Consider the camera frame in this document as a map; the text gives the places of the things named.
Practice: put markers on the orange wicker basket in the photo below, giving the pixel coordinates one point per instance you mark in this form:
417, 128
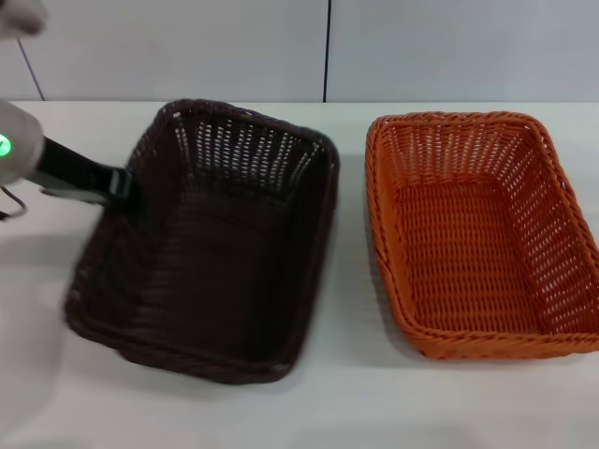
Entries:
468, 252

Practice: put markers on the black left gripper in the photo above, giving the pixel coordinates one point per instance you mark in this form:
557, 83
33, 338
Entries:
75, 168

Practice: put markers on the dark brown wicker basket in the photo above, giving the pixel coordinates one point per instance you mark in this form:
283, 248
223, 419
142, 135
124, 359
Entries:
210, 262

